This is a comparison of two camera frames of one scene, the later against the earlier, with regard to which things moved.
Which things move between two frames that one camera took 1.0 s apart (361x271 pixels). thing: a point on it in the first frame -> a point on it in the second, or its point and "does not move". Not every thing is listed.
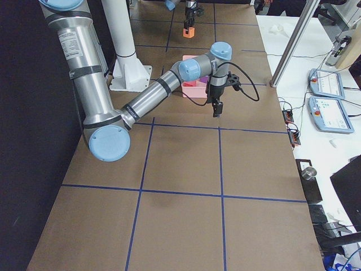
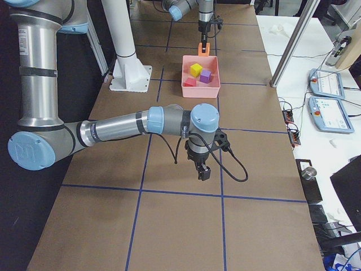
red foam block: [189, 83] does not move
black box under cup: [311, 187] does not move
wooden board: [352, 50] does not move
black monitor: [347, 182] does not move
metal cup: [309, 173] does not move
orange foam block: [191, 33] -> [200, 53]
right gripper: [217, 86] -> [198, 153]
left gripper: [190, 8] -> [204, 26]
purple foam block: [204, 78] does not move
